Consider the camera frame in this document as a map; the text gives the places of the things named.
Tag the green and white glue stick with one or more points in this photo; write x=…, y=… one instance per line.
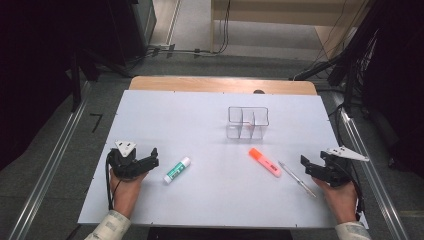
x=176, y=170

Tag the clear plastic pen holder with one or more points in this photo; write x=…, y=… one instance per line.
x=248, y=129

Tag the person's left hand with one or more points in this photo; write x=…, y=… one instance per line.
x=125, y=195

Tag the clear white pen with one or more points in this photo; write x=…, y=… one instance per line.
x=296, y=179

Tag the dark cabinet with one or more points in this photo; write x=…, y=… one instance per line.
x=133, y=30

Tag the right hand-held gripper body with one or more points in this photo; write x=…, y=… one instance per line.
x=336, y=171

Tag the wooden table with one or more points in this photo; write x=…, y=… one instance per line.
x=216, y=85

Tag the black tripod stand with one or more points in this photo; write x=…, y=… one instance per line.
x=76, y=83

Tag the white power strip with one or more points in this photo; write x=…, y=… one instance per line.
x=180, y=50

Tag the person's right hand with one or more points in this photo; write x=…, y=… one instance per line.
x=341, y=203

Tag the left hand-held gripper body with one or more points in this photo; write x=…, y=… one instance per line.
x=125, y=165

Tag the orange highlighter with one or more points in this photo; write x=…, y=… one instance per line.
x=265, y=162

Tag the light wooden furniture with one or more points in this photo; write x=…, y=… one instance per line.
x=266, y=15

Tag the metal rail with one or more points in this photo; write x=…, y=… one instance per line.
x=50, y=166
x=376, y=190

